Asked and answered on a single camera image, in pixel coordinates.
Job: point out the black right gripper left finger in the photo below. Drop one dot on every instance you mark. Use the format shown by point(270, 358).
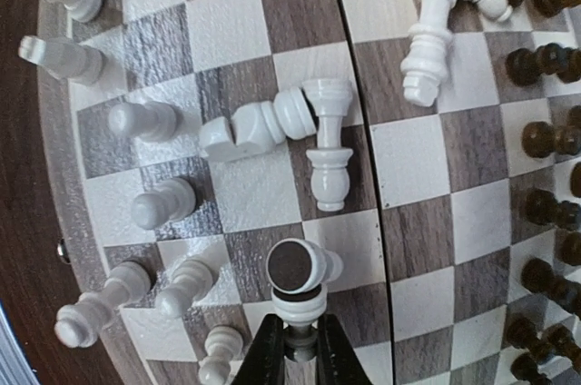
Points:
point(264, 363)

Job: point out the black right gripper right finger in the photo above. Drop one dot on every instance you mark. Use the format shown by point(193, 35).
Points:
point(336, 360)

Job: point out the white pawn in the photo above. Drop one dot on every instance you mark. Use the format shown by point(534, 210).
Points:
point(170, 201)
point(192, 281)
point(223, 344)
point(300, 312)

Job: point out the white king chess piece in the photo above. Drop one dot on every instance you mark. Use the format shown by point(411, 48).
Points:
point(79, 325)

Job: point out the wooden chess board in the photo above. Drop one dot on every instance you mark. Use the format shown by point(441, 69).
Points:
point(400, 337)

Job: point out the pile of white chess pieces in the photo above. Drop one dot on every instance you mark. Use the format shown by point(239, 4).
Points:
point(306, 133)

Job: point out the black chess pieces rows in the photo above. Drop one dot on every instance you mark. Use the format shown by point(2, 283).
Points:
point(540, 80)

